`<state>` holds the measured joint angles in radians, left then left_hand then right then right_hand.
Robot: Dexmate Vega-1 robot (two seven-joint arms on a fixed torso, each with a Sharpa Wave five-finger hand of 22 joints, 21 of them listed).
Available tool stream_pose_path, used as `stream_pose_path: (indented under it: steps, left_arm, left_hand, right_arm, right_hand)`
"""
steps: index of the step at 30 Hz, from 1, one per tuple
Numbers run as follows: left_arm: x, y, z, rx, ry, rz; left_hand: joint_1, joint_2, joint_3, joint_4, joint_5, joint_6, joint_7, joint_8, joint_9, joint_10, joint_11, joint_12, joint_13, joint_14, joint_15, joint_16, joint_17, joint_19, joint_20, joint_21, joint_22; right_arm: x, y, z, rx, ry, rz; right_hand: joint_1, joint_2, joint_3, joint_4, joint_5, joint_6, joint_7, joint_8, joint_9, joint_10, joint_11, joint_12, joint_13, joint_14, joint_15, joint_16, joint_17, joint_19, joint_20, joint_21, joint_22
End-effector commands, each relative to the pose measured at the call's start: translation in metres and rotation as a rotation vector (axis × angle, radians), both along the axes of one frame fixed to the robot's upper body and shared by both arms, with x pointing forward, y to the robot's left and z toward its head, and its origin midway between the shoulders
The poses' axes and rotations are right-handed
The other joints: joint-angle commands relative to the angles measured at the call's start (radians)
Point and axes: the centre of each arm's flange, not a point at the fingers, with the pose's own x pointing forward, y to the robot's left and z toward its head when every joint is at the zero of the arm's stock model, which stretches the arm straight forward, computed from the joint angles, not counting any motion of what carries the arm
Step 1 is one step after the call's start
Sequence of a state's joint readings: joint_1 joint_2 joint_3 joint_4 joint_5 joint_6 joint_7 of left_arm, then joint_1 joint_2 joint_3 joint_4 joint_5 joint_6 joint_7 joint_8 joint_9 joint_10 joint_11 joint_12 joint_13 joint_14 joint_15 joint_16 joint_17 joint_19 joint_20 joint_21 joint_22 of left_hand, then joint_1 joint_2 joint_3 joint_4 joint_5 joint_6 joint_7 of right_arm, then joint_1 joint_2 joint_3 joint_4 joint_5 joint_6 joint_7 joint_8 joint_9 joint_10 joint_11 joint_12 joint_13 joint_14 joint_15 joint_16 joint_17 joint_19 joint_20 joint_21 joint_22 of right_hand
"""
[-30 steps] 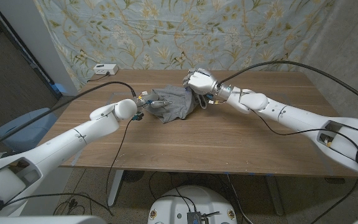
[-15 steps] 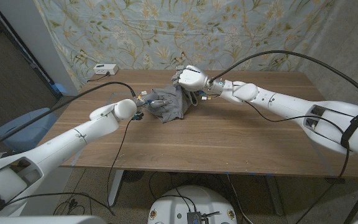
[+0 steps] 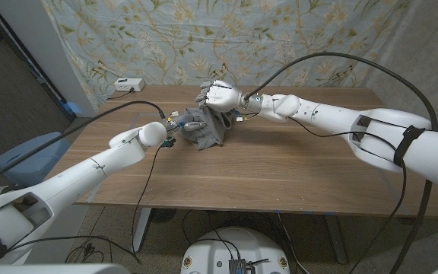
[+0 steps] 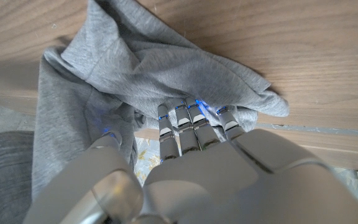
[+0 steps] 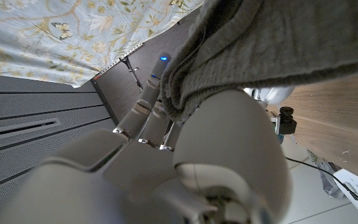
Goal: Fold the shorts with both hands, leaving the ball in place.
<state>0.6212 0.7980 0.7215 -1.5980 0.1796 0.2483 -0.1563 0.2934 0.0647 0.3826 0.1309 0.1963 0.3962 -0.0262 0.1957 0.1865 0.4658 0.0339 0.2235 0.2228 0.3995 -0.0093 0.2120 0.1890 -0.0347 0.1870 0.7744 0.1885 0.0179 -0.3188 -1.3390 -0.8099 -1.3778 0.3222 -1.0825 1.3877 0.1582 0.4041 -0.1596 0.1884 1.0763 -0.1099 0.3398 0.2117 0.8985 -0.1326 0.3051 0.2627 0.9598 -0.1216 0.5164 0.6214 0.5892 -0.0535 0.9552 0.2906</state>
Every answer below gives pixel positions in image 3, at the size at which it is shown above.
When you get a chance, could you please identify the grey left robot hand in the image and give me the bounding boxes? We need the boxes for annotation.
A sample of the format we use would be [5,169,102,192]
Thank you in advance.
[165,113,208,132]

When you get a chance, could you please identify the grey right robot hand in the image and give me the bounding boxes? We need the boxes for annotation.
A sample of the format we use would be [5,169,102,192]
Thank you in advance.
[195,79,249,113]

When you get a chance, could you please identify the grey shorts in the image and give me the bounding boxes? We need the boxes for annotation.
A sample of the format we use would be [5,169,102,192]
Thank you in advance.
[176,106,233,151]

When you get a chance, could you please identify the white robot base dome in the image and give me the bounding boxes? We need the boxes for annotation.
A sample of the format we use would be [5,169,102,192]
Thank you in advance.
[179,226,291,274]

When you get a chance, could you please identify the white power strip box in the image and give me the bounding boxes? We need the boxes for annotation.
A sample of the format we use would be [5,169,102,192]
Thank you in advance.
[113,78,146,93]

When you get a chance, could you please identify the floral printed backdrop cloth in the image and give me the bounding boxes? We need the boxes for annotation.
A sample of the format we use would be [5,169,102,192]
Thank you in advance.
[40,0,412,112]

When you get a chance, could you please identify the black round floor puck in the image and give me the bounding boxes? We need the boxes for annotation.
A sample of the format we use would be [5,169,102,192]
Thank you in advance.
[149,208,177,224]

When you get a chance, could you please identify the white table leg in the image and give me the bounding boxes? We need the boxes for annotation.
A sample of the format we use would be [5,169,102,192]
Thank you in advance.
[131,207,154,254]

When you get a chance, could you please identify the grey electronics box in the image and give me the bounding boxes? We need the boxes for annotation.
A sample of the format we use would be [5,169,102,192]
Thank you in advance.
[229,258,257,274]

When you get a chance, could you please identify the blue plastic bin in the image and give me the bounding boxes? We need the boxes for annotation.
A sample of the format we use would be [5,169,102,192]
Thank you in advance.
[0,131,71,187]

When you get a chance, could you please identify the grey table leg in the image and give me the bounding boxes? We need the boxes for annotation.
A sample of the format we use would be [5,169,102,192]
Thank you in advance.
[325,215,348,266]

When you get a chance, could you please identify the black power strip cable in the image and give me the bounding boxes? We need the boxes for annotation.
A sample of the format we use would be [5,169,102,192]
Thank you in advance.
[106,89,135,102]

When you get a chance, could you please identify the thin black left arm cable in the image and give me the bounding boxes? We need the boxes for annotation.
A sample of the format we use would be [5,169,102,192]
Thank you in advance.
[131,146,163,263]

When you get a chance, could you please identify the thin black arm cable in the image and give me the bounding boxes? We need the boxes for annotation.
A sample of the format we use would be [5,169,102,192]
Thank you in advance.
[131,146,163,263]
[287,116,408,274]

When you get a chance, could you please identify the blue object by wall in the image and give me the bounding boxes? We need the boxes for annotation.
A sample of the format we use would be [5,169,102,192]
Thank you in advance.
[65,101,85,115]

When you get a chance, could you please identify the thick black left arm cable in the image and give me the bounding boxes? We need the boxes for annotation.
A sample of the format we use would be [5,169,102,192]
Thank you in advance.
[0,100,167,191]

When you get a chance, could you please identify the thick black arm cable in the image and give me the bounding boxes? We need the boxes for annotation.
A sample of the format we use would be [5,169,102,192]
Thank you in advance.
[0,100,167,191]
[243,52,438,274]

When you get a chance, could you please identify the black base cable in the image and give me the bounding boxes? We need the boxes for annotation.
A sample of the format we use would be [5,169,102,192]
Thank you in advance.
[188,237,243,260]

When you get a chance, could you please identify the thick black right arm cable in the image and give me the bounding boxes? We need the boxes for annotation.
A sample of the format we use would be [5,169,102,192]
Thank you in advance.
[243,52,438,274]

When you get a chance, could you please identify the black floor cable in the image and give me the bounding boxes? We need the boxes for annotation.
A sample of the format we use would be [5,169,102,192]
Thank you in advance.
[8,234,142,264]

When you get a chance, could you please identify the black hanging table cable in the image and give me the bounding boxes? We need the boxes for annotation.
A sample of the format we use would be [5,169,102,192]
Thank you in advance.
[278,212,311,274]

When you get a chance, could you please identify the black arm strap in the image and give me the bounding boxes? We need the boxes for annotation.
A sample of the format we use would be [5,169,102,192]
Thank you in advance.
[393,125,425,167]

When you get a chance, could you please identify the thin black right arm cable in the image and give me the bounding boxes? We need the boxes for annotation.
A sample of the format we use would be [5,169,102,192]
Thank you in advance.
[287,116,408,274]

